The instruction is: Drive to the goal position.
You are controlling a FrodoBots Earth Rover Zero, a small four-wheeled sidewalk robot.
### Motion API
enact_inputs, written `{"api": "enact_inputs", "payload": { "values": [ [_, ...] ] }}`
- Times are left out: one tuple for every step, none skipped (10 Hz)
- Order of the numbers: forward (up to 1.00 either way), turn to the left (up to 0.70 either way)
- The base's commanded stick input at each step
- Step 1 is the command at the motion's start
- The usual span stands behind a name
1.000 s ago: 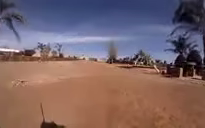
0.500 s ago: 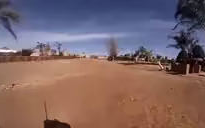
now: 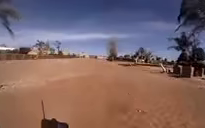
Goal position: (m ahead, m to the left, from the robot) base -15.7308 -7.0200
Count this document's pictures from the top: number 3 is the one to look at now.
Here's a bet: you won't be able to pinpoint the dark blurred tree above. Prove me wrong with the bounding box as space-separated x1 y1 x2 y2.
106 37 120 62

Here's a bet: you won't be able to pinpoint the red dirt ground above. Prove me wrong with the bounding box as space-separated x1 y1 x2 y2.
0 57 205 128

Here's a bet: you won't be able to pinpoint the clump of trees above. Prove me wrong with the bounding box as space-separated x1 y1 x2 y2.
132 46 155 63

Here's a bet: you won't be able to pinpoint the thin palm tree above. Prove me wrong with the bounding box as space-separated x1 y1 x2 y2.
53 40 63 56

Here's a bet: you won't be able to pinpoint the robot's own part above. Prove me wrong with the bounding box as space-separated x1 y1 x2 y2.
40 99 70 128

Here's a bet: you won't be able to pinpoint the low block walls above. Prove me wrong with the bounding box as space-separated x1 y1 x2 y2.
171 62 205 82

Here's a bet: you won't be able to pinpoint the pale low building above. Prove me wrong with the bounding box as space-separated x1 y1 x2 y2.
0 45 17 54

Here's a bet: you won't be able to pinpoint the low brown wall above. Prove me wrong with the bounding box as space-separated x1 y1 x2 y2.
0 53 72 62

